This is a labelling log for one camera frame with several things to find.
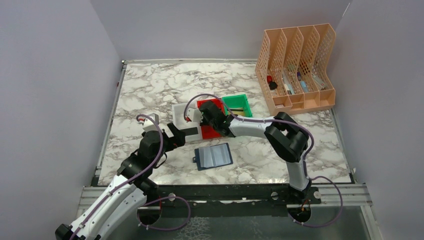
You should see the peach file organizer rack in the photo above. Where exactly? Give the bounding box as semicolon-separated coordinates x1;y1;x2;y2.
255;23;336;115

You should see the black card in white bin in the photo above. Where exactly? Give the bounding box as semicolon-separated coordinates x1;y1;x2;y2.
181;127;199;136

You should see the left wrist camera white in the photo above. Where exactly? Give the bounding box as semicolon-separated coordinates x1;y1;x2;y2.
142;113;159;132

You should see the gold card in green bin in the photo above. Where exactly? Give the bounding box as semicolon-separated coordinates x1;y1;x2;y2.
229;107;246;117

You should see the grey stapler in rack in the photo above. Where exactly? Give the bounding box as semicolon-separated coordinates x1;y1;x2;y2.
311;73;328;90

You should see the clear pen pack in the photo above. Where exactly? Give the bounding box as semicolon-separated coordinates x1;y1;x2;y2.
282;71;295;95

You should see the red plastic bin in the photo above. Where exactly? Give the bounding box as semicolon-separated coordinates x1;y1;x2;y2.
196;98;225;140

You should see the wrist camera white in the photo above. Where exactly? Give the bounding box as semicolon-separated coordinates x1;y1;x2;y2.
185;108;203;123
142;113;159;132

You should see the red black stamp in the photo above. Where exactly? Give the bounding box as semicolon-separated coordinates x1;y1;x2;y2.
266;75;278;91

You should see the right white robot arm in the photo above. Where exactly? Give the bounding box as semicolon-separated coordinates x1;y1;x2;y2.
199;100;315;204

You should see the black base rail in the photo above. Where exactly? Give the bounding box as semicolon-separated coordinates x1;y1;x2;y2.
82;177;372;220

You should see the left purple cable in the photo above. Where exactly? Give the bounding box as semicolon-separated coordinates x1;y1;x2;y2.
67;114;165;240

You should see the white plastic bin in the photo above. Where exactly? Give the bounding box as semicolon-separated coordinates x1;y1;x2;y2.
171;103;203;142

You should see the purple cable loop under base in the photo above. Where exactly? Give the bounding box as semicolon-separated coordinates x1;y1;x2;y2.
136;195;192;231

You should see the navy blue card holder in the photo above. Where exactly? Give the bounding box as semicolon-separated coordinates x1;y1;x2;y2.
192;143;234;171

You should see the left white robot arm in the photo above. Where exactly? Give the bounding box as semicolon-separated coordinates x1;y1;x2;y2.
55;123;186;240

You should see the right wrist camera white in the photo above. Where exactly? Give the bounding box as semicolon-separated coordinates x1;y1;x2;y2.
185;108;203;123

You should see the green plastic bin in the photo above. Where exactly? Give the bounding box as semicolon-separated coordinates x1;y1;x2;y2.
221;94;253;117

